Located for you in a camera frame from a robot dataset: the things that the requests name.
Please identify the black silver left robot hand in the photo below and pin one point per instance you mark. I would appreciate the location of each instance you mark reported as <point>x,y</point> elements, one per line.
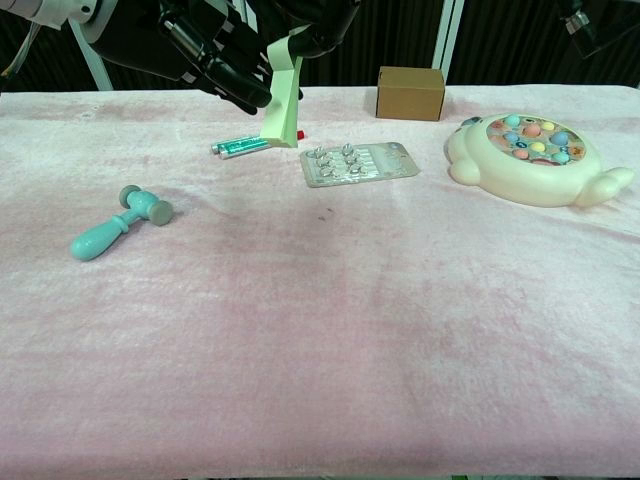
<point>150,45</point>

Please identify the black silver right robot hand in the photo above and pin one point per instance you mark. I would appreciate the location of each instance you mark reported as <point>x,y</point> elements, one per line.
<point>325,25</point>

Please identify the small white block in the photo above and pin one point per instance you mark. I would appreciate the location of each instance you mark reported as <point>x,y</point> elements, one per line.
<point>277,50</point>

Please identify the light green rectangular block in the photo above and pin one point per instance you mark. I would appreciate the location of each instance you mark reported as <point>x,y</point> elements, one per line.
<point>280,110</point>

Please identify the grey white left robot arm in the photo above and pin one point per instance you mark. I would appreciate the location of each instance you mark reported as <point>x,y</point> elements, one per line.
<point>45,9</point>

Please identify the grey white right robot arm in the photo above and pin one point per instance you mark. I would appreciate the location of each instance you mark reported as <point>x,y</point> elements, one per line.
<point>582,30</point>

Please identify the small brown cardboard box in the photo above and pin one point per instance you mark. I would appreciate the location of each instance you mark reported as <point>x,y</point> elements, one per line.
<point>410,95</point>

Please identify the green marker with black cap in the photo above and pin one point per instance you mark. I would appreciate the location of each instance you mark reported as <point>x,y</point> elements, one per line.
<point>240,144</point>

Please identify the green marker with red cap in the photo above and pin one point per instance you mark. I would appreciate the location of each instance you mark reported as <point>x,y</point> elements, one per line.
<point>245,150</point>

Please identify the clear blister pack with card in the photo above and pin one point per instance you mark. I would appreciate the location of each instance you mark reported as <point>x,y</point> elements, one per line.
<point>385,160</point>

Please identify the black curtain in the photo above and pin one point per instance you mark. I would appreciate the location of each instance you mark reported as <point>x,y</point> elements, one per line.
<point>510,40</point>

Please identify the teal toy hammer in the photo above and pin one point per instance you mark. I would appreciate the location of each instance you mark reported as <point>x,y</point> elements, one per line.
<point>100,240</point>

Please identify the white fishing game toy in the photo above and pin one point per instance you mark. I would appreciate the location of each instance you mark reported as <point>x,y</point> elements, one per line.
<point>530,180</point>

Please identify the pink plush table cloth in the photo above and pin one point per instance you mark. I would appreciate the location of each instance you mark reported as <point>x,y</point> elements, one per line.
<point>320,325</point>

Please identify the white frame post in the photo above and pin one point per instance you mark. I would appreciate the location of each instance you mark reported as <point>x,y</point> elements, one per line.
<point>446,35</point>
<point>100,75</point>

